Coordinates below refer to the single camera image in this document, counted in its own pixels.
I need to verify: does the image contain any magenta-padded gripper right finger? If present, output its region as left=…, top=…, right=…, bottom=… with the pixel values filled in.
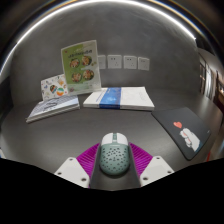
left=114, top=142, right=175, bottom=191

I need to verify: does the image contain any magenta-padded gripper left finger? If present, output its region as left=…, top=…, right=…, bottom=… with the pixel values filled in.
left=54, top=142, right=116, bottom=191

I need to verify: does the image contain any mint green perforated computer mouse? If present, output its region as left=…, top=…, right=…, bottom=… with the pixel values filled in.
left=99, top=132, right=130, bottom=177

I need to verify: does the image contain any black mouse pad with heart print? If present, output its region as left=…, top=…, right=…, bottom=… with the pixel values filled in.
left=151, top=106, right=212, bottom=162

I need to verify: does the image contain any grey striped booklet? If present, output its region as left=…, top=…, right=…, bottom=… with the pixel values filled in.
left=25, top=95, right=81, bottom=124

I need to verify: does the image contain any white book with blue stripe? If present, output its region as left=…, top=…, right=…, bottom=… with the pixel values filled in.
left=82, top=86, right=156, bottom=112

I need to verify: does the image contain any small colourful printed card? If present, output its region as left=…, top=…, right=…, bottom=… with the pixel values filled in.
left=40, top=73, right=70, bottom=101

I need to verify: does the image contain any green menu sheet in clear stand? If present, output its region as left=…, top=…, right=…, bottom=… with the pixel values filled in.
left=60, top=39, right=102, bottom=96

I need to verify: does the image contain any dark-framed glass partition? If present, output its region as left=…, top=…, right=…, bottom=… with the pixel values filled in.
left=198, top=49, right=224, bottom=113

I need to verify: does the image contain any long white ceiling light strip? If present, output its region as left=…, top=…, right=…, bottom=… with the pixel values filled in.
left=0, top=0, right=198, bottom=76

